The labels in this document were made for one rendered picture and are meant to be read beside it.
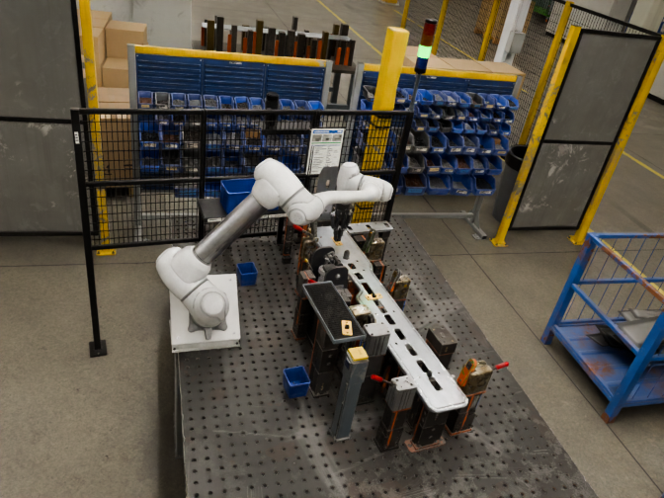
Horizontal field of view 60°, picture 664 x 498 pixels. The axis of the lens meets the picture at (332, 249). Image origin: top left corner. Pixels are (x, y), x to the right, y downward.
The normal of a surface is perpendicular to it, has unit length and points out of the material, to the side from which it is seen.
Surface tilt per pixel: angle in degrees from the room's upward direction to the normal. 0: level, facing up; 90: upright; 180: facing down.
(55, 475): 0
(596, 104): 91
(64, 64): 91
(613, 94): 90
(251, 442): 0
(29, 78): 91
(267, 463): 0
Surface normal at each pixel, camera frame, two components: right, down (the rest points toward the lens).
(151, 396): 0.15, -0.84
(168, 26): 0.26, 0.55
